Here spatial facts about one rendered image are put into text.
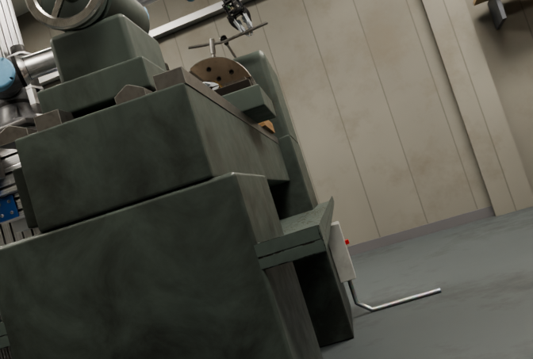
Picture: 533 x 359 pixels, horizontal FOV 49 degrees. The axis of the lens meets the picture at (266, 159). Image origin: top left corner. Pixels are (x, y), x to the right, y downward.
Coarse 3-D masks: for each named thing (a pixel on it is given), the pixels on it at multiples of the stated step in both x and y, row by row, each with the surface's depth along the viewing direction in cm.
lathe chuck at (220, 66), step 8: (200, 64) 231; (208, 64) 231; (216, 64) 231; (224, 64) 230; (232, 64) 230; (240, 64) 230; (200, 72) 231; (208, 72) 231; (216, 72) 230; (224, 72) 230; (232, 72) 230; (240, 72) 229; (248, 72) 229; (208, 80) 231; (216, 80) 230; (224, 80) 230
